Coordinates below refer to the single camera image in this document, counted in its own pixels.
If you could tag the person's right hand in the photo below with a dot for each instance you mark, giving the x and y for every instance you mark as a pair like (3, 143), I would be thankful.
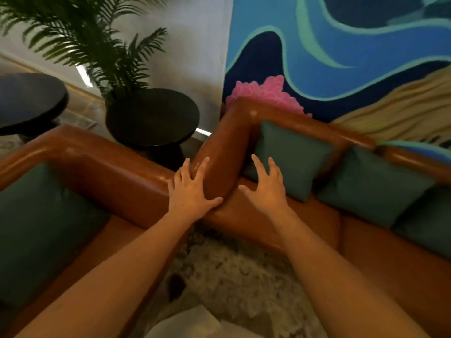
(270, 195)

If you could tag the person's left hand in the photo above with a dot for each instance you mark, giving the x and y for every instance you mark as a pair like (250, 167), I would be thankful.
(186, 197)

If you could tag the person's left thumb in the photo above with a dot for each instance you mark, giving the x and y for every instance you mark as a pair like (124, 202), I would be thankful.
(215, 203)

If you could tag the person's right middle finger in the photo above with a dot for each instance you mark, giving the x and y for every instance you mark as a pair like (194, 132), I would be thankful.
(273, 167)

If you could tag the person's right thumb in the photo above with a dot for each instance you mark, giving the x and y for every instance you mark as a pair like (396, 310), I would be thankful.
(246, 191)

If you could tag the person's left middle finger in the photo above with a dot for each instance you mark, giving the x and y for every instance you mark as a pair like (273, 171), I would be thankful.
(185, 169)

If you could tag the person's left little finger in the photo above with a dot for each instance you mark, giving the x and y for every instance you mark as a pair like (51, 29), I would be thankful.
(171, 186)

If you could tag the person's right forearm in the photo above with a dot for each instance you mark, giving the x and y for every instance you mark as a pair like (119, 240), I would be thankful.
(334, 281)

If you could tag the person's left forearm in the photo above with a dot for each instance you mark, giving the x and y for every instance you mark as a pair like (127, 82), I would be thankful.
(116, 278)

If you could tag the green cushion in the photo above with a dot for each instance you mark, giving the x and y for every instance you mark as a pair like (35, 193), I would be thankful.
(430, 221)
(42, 232)
(373, 186)
(292, 158)

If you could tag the round black side table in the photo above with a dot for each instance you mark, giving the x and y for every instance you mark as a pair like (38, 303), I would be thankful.
(151, 116)
(28, 98)

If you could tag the brown leather sofa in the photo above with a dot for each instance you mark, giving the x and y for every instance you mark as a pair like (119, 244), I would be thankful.
(105, 172)
(387, 260)

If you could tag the beige patterned rug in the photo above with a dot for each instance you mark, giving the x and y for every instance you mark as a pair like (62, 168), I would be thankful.
(236, 278)

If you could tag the white cloth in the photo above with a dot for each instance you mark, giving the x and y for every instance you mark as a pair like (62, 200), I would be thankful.
(197, 325)

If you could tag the green palm plant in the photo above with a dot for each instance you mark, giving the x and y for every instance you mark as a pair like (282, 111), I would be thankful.
(88, 42)

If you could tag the blue wave wall mural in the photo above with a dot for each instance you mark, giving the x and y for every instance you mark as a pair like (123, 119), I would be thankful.
(338, 63)

